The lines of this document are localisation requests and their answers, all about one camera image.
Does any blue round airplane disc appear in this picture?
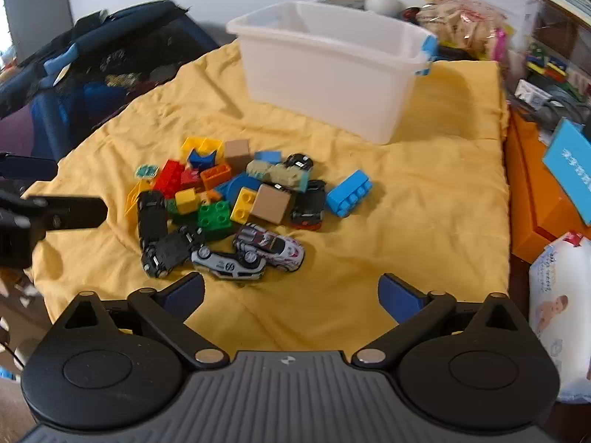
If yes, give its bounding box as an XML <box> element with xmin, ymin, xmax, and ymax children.
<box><xmin>215</xmin><ymin>173</ymin><xmax>262</xmax><ymax>204</ymax></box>

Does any green toy brick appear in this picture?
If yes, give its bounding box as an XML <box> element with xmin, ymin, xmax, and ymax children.
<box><xmin>198</xmin><ymin>199</ymin><xmax>232</xmax><ymax>236</ymax></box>

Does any blue book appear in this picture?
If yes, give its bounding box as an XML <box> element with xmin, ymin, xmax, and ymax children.
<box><xmin>542</xmin><ymin>117</ymin><xmax>591</xmax><ymax>227</ymax></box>

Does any orange box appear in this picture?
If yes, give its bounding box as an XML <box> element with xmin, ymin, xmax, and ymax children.
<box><xmin>503</xmin><ymin>106</ymin><xmax>591</xmax><ymax>264</ymax></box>

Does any yellow arch toy brick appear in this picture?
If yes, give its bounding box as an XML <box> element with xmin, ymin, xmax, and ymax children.
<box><xmin>181</xmin><ymin>137</ymin><xmax>223</xmax><ymax>160</ymax></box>

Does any long light blue toy brick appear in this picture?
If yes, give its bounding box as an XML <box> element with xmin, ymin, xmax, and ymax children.
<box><xmin>325</xmin><ymin>170</ymin><xmax>374</xmax><ymax>219</ymax></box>

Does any white plastic storage bin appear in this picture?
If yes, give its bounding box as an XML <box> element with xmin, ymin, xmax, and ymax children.
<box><xmin>226</xmin><ymin>1</ymin><xmax>438</xmax><ymax>145</ymax></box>

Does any black red toy car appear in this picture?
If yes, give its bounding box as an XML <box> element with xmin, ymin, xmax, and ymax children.
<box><xmin>290</xmin><ymin>180</ymin><xmax>328</xmax><ymax>230</ymax></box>

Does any wet wipes pack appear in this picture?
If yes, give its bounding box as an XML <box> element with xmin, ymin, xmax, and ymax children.
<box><xmin>527</xmin><ymin>231</ymin><xmax>591</xmax><ymax>402</ymax></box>

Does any yellow cloth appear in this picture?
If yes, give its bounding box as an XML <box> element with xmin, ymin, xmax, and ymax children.
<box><xmin>23</xmin><ymin>37</ymin><xmax>513</xmax><ymax>354</ymax></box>

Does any clear toy storage box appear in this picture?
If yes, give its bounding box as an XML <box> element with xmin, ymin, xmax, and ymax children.
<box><xmin>522</xmin><ymin>0</ymin><xmax>591</xmax><ymax>102</ymax></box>

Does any clear snack bag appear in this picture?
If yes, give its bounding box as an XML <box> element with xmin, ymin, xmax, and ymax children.
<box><xmin>416</xmin><ymin>0</ymin><xmax>515</xmax><ymax>61</ymax></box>

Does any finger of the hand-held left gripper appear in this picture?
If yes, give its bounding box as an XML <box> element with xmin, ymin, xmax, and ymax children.
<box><xmin>25</xmin><ymin>196</ymin><xmax>109</xmax><ymax>241</ymax></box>
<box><xmin>0</xmin><ymin>152</ymin><xmax>58</xmax><ymax>181</ymax></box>

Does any dark blue mesh playpen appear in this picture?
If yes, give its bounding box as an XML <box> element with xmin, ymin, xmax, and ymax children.
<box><xmin>0</xmin><ymin>0</ymin><xmax>220</xmax><ymax>162</ymax></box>

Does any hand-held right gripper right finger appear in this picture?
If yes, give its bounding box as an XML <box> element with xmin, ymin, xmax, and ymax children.
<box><xmin>351</xmin><ymin>273</ymin><xmax>536</xmax><ymax>370</ymax></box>

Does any grey cabinet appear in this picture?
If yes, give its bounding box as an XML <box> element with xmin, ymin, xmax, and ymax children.
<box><xmin>1</xmin><ymin>0</ymin><xmax>75</xmax><ymax>63</ymax></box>

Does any beige toy vehicle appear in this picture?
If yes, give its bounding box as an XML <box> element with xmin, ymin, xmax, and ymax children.
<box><xmin>246</xmin><ymin>159</ymin><xmax>309</xmax><ymax>192</ymax></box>

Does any white patterned toy car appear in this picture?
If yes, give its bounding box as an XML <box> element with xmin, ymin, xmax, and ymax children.
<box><xmin>232</xmin><ymin>222</ymin><xmax>306</xmax><ymax>272</ymax></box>

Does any silver toy car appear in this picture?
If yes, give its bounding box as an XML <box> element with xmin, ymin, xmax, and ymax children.
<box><xmin>191</xmin><ymin>245</ymin><xmax>267</xmax><ymax>282</ymax></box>

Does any long red toy brick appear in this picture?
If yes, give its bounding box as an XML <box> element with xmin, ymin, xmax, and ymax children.
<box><xmin>152</xmin><ymin>159</ymin><xmax>185</xmax><ymax>199</ymax></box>

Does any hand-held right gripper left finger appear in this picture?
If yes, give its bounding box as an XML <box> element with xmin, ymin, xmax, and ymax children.
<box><xmin>55</xmin><ymin>271</ymin><xmax>232</xmax><ymax>370</ymax></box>

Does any tan toy cube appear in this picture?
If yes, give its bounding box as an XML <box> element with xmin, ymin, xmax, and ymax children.
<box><xmin>224</xmin><ymin>138</ymin><xmax>252</xmax><ymax>168</ymax></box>
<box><xmin>252</xmin><ymin>183</ymin><xmax>293</xmax><ymax>224</ymax></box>

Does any white labelled box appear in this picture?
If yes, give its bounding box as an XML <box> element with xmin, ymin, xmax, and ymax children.
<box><xmin>513</xmin><ymin>79</ymin><xmax>555</xmax><ymax>107</ymax></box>

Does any orange toy brick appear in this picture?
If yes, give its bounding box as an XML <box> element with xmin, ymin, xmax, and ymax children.
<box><xmin>200</xmin><ymin>162</ymin><xmax>233</xmax><ymax>191</ymax></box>

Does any pile of toy building blocks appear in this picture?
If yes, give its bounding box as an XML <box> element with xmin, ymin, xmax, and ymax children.
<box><xmin>126</xmin><ymin>136</ymin><xmax>310</xmax><ymax>241</ymax></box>

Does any dark blue toy brick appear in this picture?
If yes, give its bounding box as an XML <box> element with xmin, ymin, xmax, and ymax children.
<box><xmin>188</xmin><ymin>148</ymin><xmax>218</xmax><ymax>171</ymax></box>

